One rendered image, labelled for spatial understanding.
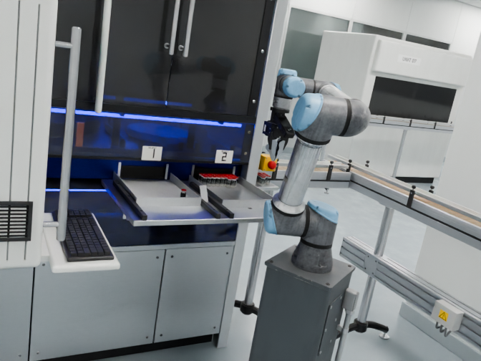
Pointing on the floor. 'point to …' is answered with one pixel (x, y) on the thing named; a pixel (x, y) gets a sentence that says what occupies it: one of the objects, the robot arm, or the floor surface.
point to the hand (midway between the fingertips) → (274, 158)
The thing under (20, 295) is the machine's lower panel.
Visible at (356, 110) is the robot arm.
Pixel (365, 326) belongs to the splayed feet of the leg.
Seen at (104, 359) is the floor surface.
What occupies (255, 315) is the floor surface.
